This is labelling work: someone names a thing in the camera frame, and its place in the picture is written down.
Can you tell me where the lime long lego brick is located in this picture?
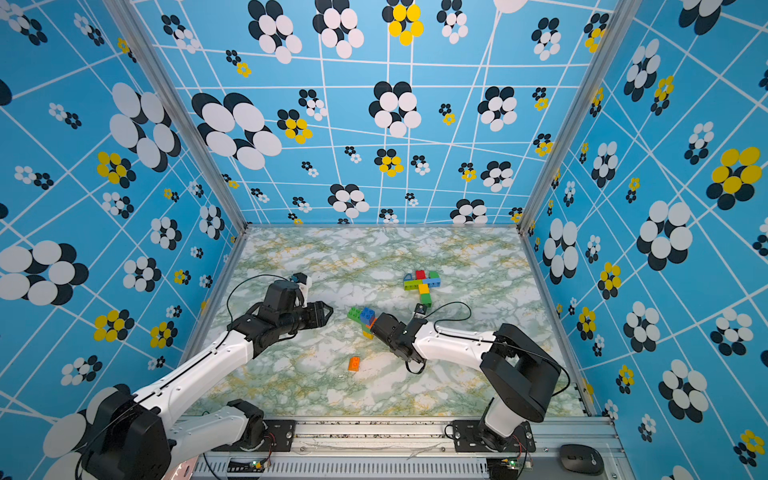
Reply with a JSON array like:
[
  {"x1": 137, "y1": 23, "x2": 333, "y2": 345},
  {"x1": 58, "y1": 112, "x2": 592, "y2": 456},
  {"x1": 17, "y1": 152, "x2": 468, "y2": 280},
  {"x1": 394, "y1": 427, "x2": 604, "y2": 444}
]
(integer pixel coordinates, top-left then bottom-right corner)
[{"x1": 403, "y1": 278, "x2": 423, "y2": 291}]

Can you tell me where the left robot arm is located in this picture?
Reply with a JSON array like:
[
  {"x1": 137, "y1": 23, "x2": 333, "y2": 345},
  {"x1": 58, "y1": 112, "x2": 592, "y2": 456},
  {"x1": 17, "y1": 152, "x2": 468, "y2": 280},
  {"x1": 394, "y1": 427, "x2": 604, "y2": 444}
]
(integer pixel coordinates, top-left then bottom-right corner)
[{"x1": 74, "y1": 273, "x2": 334, "y2": 479}]

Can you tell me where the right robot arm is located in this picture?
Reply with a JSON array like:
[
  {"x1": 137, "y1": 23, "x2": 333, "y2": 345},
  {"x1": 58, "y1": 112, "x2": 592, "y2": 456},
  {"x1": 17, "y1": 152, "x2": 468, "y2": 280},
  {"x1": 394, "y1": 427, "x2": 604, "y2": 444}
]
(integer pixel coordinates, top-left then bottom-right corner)
[{"x1": 371, "y1": 313, "x2": 565, "y2": 452}]

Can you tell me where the small orange lego brick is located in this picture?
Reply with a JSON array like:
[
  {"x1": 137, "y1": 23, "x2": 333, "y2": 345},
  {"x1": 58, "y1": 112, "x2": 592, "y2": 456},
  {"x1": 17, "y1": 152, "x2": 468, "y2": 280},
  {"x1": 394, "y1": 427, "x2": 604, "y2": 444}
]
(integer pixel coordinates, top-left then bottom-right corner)
[{"x1": 348, "y1": 356, "x2": 361, "y2": 372}]

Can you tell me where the pink packaged item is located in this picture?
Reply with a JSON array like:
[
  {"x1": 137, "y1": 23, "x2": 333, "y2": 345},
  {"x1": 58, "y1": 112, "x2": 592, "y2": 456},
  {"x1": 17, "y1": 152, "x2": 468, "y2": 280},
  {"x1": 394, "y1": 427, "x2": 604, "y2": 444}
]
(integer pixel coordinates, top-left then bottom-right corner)
[{"x1": 163, "y1": 456, "x2": 198, "y2": 480}]

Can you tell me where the black computer mouse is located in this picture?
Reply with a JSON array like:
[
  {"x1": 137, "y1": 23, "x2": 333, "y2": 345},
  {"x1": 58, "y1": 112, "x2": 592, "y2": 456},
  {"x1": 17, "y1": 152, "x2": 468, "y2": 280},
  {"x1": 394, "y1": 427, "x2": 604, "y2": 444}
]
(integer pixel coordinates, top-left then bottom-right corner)
[{"x1": 559, "y1": 443, "x2": 605, "y2": 476}]

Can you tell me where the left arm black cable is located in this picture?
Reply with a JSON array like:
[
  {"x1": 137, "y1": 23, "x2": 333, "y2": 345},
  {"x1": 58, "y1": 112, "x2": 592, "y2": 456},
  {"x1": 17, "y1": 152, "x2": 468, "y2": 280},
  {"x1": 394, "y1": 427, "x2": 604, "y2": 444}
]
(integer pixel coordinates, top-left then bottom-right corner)
[{"x1": 225, "y1": 274, "x2": 292, "y2": 325}]

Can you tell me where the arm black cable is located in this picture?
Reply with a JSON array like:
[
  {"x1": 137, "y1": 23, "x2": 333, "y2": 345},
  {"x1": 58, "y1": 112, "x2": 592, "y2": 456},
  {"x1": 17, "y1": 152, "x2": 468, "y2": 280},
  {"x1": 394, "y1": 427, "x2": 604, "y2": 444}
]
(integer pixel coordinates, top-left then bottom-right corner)
[
  {"x1": 404, "y1": 301, "x2": 572, "y2": 398},
  {"x1": 225, "y1": 274, "x2": 292, "y2": 325}
]

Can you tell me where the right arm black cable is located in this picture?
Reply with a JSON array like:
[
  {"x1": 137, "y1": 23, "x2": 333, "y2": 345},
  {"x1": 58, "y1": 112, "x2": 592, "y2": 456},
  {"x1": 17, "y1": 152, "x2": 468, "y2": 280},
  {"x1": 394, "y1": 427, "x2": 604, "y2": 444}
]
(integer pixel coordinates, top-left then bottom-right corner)
[{"x1": 404, "y1": 301, "x2": 572, "y2": 398}]

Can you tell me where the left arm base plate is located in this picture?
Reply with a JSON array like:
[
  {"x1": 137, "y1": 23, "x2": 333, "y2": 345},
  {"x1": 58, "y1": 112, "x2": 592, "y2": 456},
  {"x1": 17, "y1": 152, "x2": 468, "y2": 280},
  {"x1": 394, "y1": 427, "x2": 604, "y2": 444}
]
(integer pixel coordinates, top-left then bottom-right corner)
[{"x1": 238, "y1": 419, "x2": 297, "y2": 453}]

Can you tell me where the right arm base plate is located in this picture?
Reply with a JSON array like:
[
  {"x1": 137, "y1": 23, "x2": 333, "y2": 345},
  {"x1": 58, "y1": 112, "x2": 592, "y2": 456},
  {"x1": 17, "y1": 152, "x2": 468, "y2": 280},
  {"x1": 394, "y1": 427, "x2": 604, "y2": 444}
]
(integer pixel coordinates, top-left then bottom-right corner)
[{"x1": 444, "y1": 419, "x2": 537, "y2": 454}]

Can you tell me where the aluminium front rail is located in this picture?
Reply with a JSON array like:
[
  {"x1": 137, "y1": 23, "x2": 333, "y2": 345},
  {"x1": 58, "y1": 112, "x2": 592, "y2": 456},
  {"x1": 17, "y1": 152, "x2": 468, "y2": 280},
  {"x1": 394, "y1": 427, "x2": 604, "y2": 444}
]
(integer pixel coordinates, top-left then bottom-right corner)
[{"x1": 192, "y1": 417, "x2": 635, "y2": 479}]

